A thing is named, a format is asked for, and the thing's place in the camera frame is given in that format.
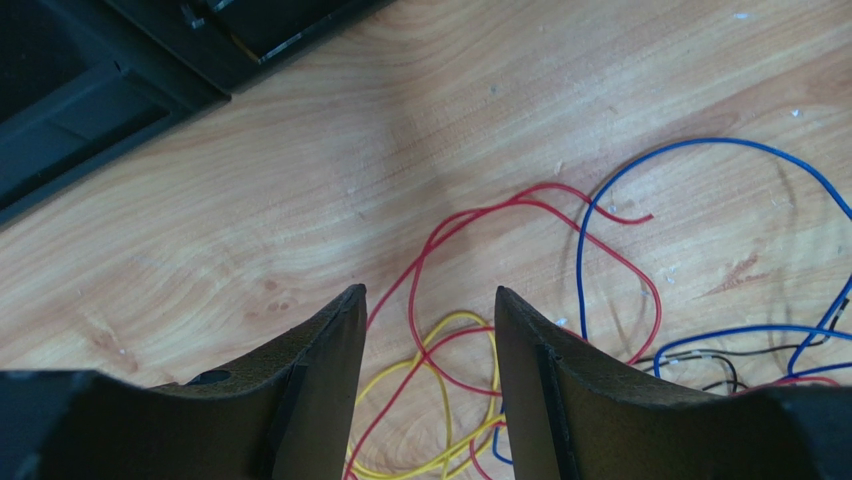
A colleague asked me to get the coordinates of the black six-compartment tray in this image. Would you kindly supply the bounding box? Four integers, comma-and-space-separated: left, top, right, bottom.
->
1, 1, 381, 223

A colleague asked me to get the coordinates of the yellow wire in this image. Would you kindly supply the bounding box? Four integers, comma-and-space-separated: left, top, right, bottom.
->
346, 311, 507, 480

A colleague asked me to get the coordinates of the blue wire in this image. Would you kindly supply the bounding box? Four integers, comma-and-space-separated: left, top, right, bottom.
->
492, 137, 852, 466

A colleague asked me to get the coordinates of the red wire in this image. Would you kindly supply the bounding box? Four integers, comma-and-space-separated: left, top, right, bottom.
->
342, 182, 840, 480

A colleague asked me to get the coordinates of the black thin wire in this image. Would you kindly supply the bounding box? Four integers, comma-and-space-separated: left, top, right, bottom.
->
635, 299, 850, 394

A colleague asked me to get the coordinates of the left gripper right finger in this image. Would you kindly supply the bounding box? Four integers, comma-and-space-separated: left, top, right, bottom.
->
494, 287, 851, 479

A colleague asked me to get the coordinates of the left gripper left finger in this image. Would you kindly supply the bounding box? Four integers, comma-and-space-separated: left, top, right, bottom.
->
1, 284, 367, 479

